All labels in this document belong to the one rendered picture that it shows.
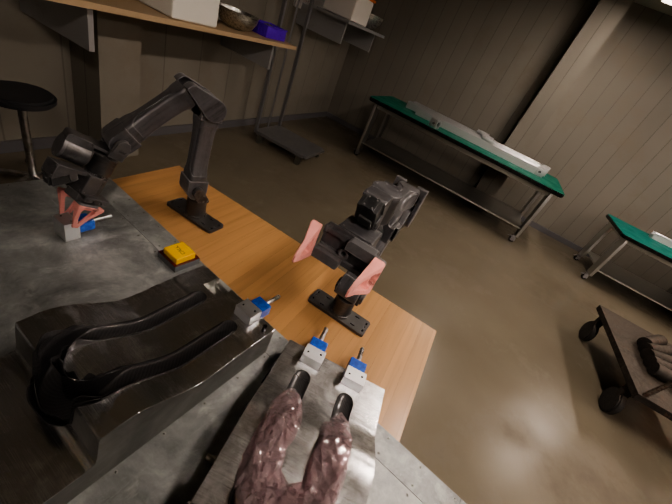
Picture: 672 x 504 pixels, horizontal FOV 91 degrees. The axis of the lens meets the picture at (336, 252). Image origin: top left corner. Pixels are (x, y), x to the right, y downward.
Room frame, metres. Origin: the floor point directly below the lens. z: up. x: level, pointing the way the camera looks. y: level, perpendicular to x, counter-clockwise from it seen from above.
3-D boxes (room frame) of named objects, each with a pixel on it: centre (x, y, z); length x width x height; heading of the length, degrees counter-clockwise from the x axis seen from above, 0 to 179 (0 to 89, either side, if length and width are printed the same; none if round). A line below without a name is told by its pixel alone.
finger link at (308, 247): (0.44, 0.03, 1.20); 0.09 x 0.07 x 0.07; 166
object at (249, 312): (0.58, 0.11, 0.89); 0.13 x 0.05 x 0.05; 158
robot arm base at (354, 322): (0.77, -0.09, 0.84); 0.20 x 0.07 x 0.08; 76
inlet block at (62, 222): (0.65, 0.66, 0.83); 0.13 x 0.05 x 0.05; 163
